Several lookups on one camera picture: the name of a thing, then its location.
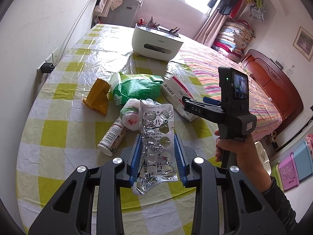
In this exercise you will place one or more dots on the wooden headboard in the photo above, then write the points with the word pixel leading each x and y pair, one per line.
pixel 276 84

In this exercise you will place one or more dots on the blue plastic basket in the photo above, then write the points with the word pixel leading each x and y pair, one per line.
pixel 303 160

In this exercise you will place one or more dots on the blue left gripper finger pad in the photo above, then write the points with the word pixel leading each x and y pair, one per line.
pixel 211 101

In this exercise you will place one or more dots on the framed wall picture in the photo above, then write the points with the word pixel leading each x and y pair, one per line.
pixel 303 43

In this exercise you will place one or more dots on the pink plastic basket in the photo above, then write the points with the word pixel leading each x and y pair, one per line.
pixel 288 173

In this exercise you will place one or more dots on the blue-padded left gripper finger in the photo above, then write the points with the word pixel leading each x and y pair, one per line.
pixel 226 201
pixel 69 211

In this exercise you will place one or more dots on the person's right hand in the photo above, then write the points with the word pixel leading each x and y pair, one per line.
pixel 247 160

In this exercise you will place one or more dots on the orange paper wrapper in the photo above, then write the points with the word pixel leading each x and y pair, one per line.
pixel 97 99

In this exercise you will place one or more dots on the white desktop organizer box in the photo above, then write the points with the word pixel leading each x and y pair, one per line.
pixel 155 43

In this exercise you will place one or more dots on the stack of folded quilts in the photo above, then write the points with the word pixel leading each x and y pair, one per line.
pixel 233 39

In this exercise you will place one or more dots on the green white wrapped bag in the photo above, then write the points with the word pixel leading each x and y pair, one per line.
pixel 129 114

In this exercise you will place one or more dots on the pink curtain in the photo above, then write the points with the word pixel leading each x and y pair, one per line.
pixel 211 28

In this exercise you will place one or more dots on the grey cabinet with clothes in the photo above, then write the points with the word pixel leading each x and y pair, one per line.
pixel 116 12

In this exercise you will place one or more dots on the white red blue tissue pack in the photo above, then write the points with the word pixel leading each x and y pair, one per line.
pixel 174 91

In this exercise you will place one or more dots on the white plastic trash bin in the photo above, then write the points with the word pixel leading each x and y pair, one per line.
pixel 263 157

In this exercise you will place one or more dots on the wall power socket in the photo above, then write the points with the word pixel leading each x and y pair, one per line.
pixel 48 65

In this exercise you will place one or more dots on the silver pill blister pack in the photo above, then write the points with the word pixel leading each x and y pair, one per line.
pixel 158 162

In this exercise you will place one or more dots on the white medicine bottle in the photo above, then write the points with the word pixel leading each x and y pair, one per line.
pixel 113 137

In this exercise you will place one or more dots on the green plastic bag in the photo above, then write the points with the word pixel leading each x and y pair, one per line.
pixel 134 86

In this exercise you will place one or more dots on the person's right forearm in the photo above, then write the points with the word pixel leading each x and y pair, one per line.
pixel 281 206

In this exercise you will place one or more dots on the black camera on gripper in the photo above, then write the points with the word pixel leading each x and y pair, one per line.
pixel 234 91

